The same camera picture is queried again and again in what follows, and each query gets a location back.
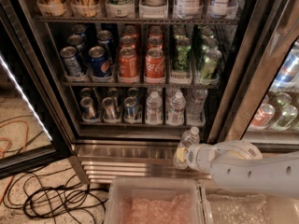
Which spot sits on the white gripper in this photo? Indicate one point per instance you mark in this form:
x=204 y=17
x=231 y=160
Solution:
x=196 y=157

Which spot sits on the clear water bottle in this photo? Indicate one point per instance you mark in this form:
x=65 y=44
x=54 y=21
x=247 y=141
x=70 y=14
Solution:
x=188 y=138
x=175 y=114
x=154 y=107

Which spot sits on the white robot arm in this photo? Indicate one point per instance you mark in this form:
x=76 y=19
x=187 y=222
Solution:
x=239 y=166

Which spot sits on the stainless fridge bottom grille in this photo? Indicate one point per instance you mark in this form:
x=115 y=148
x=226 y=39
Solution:
x=101 y=164

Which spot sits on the open fridge glass door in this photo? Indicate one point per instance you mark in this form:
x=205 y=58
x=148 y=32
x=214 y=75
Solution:
x=25 y=116

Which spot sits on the right clear plastic bin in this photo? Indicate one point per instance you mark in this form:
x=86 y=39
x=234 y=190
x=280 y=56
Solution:
x=226 y=207

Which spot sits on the clear plastic bin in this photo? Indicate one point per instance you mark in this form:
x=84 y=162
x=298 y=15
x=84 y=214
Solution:
x=226 y=207
x=154 y=200

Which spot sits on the left clear plastic bin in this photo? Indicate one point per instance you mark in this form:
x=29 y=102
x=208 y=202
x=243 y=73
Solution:
x=154 y=200

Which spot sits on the front slim can middle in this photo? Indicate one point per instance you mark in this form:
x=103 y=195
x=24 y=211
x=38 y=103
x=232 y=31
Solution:
x=110 y=107

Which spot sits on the front red Coca-Cola can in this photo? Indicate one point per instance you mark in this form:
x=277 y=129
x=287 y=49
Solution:
x=154 y=63

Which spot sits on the front slim can left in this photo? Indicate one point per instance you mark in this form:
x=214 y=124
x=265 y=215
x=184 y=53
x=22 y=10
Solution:
x=89 y=110

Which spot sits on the front orange soda can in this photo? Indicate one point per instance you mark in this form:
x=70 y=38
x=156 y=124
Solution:
x=128 y=63

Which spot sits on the front green soda can left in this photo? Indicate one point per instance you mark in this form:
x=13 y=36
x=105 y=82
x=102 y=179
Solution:
x=182 y=54

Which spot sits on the front blue Pepsi can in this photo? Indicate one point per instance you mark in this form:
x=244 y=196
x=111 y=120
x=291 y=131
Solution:
x=99 y=62

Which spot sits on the front silver diet Pepsi can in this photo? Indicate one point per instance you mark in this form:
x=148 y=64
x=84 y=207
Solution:
x=71 y=61

